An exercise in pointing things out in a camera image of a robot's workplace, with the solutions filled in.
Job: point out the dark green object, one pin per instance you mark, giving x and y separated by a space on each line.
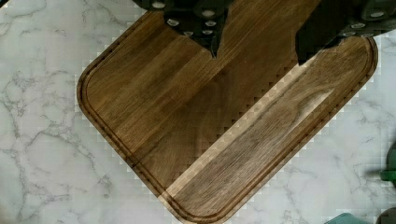
389 174

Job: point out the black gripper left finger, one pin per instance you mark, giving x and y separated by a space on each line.
202 21

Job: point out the teal object at bottom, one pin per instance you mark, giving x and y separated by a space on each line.
346 218

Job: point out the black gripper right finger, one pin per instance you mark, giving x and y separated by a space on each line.
332 21

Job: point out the dark wooden cutting board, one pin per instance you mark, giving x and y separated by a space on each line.
204 132

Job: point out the dark object bottom corner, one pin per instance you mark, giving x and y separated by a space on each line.
387 217

